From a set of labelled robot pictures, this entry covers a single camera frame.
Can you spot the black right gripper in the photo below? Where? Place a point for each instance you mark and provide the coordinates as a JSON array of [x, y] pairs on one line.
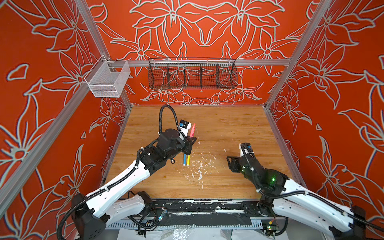
[[234, 163]]

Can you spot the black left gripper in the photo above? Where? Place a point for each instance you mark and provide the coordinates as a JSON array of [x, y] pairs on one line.
[[188, 143]]

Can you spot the pink marker pen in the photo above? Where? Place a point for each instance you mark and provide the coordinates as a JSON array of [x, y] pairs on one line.
[[192, 132]]

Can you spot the blue marker pen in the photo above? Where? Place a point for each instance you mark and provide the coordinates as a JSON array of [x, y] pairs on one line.
[[184, 160]]

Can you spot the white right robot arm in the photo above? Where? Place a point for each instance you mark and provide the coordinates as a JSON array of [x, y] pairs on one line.
[[282, 196]]

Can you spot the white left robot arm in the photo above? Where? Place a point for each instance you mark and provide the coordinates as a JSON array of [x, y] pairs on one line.
[[91, 213]]

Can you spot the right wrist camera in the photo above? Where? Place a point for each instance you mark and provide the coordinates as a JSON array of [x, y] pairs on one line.
[[246, 149]]

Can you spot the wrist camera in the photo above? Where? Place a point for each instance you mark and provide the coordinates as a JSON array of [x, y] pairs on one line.
[[184, 128], [246, 149]]

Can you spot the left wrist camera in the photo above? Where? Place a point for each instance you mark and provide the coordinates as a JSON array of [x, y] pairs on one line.
[[184, 128]]

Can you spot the aluminium right floor rail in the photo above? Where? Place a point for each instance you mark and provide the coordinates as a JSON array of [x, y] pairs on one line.
[[296, 175]]

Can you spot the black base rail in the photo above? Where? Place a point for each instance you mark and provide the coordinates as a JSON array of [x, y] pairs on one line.
[[226, 214]]

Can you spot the black wire basket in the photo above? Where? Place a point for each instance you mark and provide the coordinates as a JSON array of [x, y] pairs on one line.
[[192, 74]]

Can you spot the white wire basket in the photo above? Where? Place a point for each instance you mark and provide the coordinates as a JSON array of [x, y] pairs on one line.
[[105, 82]]

